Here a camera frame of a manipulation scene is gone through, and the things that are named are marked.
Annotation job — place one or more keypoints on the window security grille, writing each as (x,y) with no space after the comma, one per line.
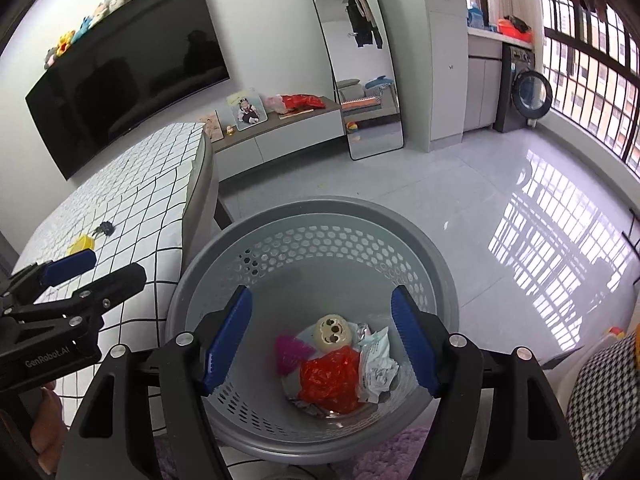
(592,62)

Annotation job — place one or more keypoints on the light blue wipes packet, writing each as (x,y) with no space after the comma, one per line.
(372,344)

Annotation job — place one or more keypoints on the yellow plastic container frame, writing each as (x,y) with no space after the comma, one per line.
(84,242)

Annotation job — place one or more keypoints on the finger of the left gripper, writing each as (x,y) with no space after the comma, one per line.
(110,291)
(57,272)

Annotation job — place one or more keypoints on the pink plastic shuttlecock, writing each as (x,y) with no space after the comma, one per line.
(290,353)

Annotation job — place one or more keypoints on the beige fluffy plush ball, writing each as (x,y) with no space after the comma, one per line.
(331,333)

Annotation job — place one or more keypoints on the red crinkled wrapper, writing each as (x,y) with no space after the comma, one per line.
(331,382)

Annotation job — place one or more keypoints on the low white tv cabinet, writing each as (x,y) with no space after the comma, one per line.
(276,138)

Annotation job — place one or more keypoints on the standing floor mirror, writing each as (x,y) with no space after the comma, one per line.
(364,81)

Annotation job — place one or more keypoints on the grey perforated laundry basket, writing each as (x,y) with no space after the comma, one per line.
(302,261)

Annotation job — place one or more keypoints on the cartoon girl picture frame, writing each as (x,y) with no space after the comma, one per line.
(247,109)

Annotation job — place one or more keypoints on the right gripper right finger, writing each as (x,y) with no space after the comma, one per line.
(407,319)

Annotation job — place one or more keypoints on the red plastic bag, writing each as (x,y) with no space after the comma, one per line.
(283,104)

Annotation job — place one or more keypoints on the row of plush toys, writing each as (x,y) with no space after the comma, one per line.
(102,10)

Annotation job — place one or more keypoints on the dark spiky purple toy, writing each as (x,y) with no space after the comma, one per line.
(105,228)

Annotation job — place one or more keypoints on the orange basin on counter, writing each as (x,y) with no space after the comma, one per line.
(514,27)

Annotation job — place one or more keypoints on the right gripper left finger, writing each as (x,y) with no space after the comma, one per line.
(223,333)

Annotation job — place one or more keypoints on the checkered black white cushion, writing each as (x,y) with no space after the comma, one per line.
(603,410)

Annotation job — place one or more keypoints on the front loading washing machine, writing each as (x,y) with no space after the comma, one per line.
(525,94)

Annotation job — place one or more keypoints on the black wall television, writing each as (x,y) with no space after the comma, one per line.
(143,58)

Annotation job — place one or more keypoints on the person's left hand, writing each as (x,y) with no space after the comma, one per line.
(49,431)

